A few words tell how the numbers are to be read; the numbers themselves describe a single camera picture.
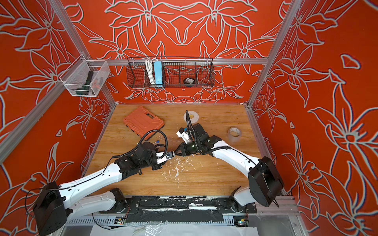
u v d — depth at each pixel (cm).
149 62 88
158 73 89
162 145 66
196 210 73
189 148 69
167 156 65
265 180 41
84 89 81
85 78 90
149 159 65
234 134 100
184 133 73
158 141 96
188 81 95
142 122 101
